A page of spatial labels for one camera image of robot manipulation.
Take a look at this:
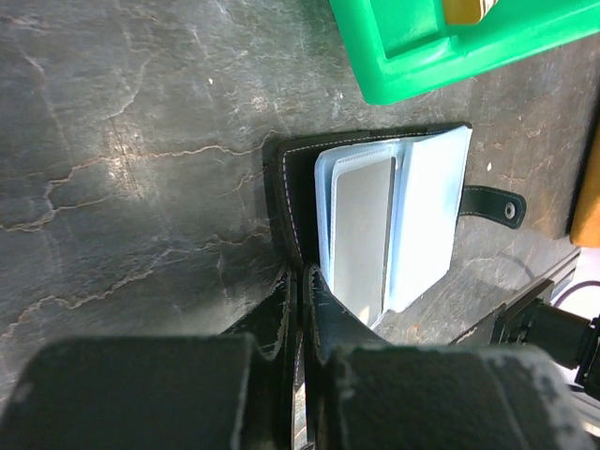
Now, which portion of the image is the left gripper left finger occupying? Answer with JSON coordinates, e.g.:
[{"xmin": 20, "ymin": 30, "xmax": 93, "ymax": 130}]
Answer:
[{"xmin": 223, "ymin": 266, "xmax": 296, "ymax": 449}]

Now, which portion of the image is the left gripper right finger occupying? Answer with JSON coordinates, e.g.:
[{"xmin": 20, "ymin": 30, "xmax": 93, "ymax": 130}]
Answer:
[{"xmin": 302, "ymin": 263, "xmax": 389, "ymax": 449}]

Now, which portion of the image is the black leather card holder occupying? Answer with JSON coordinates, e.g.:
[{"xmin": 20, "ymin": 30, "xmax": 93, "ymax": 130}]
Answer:
[{"xmin": 273, "ymin": 123, "xmax": 527, "ymax": 327}]

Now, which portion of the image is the green plastic bin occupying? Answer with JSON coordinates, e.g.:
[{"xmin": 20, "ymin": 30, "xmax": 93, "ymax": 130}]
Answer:
[{"xmin": 330, "ymin": 1, "xmax": 599, "ymax": 106}]

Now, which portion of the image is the black VIP card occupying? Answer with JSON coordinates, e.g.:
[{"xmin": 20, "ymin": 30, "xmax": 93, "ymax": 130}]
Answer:
[{"xmin": 331, "ymin": 157, "xmax": 396, "ymax": 326}]

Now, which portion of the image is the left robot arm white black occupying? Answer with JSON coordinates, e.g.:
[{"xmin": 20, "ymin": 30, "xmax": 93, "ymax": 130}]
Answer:
[{"xmin": 229, "ymin": 264, "xmax": 599, "ymax": 449}]

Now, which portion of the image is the stack of white cards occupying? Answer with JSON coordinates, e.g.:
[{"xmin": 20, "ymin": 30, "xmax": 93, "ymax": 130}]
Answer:
[{"xmin": 442, "ymin": 0, "xmax": 498, "ymax": 25}]

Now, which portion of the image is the mustard canvas tote bag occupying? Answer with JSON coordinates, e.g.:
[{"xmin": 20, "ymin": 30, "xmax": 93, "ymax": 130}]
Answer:
[{"xmin": 570, "ymin": 132, "xmax": 600, "ymax": 248}]

